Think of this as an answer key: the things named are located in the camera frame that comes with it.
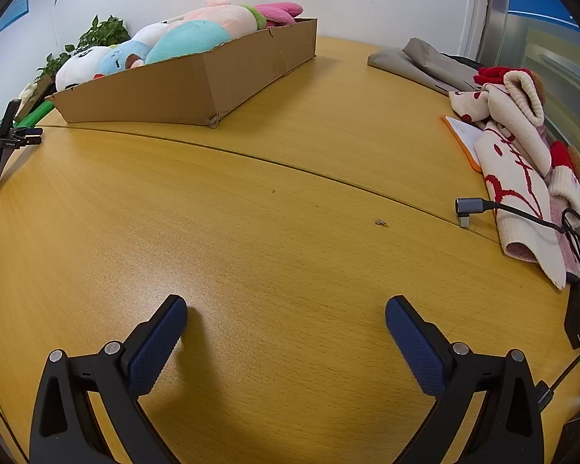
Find green potted plant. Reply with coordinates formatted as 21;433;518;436
34;14;131;90

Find cardboard box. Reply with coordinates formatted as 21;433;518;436
45;17;318;130

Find orange folder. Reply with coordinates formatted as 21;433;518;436
440;115;484;172

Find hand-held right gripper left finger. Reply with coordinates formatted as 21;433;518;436
29;294;189;464

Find pink pig plush teal body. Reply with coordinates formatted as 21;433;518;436
145;0;259;65

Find grey cloth bag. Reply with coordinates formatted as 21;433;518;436
367;37;486;95

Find black cable with grey plug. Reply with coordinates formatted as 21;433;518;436
455;197;580;281

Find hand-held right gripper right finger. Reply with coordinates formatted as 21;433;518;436
385;295;544;464

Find green hoop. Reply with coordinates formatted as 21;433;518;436
12;101;56;129

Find glass door with blue band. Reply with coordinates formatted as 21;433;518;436
478;0;580;155

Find red and white knitted cloth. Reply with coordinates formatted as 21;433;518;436
449;65;580;291

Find pink plush toy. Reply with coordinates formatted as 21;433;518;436
251;2;304;28

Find blue framed wall poster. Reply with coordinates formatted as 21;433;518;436
0;0;31;36

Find white plush toy black ears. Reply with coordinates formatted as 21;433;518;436
55;20;175;92

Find thin black cable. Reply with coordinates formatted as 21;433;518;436
536;343;580;413

